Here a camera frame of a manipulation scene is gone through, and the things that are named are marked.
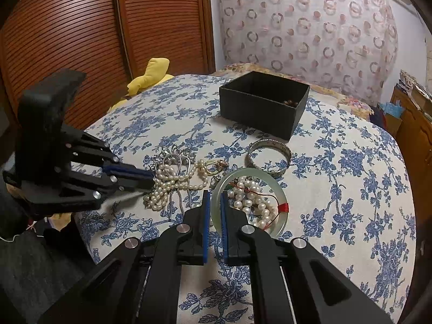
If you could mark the engraved silver bangle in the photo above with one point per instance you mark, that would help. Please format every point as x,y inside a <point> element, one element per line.
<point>266,172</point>

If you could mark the blue floral white blanket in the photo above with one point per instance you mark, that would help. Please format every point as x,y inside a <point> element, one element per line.
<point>337,192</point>

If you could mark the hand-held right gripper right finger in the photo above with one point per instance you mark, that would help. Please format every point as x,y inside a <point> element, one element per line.
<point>224,229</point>

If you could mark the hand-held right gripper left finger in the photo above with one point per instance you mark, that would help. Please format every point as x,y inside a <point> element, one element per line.
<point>206,229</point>

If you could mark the wooden cabinet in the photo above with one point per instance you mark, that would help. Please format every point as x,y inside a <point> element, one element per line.
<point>415,135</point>

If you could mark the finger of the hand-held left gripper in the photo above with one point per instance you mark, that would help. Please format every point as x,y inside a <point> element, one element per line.
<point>135,172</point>
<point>135,184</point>

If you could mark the wooden louvred wardrobe door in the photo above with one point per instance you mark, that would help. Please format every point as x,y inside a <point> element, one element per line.
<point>67,40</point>
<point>162,23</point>

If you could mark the stack of papers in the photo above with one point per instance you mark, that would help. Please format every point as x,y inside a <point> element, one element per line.
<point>416,91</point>

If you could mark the yellow cloth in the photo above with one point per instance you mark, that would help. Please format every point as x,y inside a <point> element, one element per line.
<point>152,74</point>

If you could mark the silver filigree hairpin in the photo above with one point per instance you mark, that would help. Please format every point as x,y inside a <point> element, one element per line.
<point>175,157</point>

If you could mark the black square box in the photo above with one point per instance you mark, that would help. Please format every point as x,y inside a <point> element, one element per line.
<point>256,121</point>

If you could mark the pale green jade bangle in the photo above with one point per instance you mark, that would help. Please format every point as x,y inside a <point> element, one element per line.
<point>275,222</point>

